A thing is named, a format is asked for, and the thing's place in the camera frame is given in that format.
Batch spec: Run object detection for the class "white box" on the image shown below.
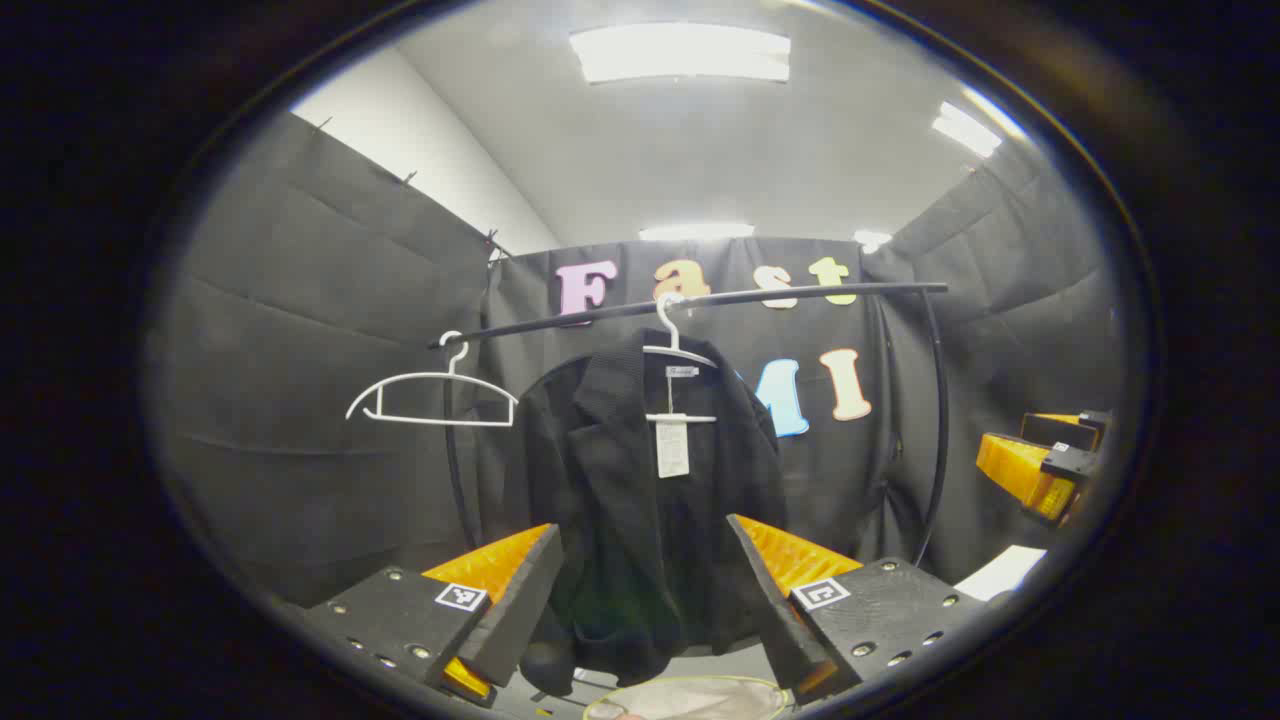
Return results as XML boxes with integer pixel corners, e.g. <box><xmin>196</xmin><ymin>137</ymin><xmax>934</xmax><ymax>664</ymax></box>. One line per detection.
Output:
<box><xmin>953</xmin><ymin>544</ymin><xmax>1049</xmax><ymax>603</ymax></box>

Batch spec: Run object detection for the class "large ceiling light panel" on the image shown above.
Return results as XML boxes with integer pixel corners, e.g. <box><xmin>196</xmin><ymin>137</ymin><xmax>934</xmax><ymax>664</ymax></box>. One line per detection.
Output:
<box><xmin>568</xmin><ymin>22</ymin><xmax>793</xmax><ymax>85</ymax></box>

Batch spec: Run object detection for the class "black backdrop cloth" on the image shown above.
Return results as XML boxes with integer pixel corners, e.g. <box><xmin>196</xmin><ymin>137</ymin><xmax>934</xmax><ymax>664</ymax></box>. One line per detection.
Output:
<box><xmin>150</xmin><ymin>110</ymin><xmax>1126</xmax><ymax>611</ymax></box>

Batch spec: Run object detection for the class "black clothes rack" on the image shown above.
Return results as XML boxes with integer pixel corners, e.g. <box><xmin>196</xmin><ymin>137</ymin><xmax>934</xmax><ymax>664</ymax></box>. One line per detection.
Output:
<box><xmin>428</xmin><ymin>282</ymin><xmax>951</xmax><ymax>569</ymax></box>

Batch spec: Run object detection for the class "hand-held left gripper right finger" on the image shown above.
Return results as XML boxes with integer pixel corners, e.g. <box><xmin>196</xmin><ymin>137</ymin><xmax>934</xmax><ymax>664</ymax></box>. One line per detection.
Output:
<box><xmin>726</xmin><ymin>513</ymin><xmax>991</xmax><ymax>707</ymax></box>

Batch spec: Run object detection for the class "white clothes hanger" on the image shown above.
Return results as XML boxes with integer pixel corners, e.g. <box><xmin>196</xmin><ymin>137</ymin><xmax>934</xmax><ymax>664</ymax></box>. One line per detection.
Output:
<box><xmin>640</xmin><ymin>292</ymin><xmax>721</xmax><ymax>426</ymax></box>
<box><xmin>345</xmin><ymin>330</ymin><xmax>521</xmax><ymax>429</ymax></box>

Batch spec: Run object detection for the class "black knit jacket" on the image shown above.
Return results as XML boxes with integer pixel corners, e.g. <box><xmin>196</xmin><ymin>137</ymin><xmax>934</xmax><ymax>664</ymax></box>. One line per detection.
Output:
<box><xmin>505</xmin><ymin>328</ymin><xmax>791</xmax><ymax>696</ymax></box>

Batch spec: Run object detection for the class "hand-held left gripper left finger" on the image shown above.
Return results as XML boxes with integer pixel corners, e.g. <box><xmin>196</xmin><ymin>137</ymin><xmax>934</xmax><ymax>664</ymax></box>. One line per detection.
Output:
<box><xmin>298</xmin><ymin>522</ymin><xmax>566</xmax><ymax>709</ymax></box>

